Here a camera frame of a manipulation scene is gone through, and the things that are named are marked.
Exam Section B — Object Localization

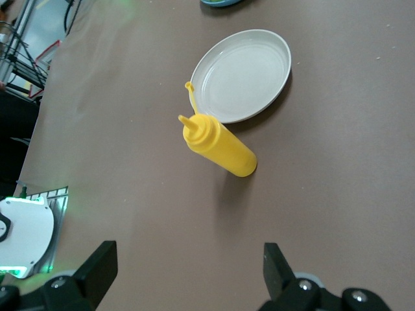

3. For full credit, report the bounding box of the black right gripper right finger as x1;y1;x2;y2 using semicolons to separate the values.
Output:
259;242;325;311

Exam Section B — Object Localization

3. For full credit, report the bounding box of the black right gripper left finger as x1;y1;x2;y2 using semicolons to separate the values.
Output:
41;240;118;311

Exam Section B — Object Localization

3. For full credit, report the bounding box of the yellow squeeze bottle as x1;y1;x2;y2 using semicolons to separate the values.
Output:
178;81;258;178

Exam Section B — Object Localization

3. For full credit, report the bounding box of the beige round plate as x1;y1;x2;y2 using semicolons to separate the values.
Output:
190;29;292;124

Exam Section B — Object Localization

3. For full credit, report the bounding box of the blue round plate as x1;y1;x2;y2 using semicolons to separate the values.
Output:
199;0;247;8

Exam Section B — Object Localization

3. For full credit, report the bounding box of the red edged white sheet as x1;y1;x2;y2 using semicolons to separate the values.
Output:
34;39;63;65

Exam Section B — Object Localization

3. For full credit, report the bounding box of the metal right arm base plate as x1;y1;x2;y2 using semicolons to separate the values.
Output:
19;185;71;276

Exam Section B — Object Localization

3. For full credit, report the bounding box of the metal frame rack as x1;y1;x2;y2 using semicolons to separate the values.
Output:
0;0;62;98

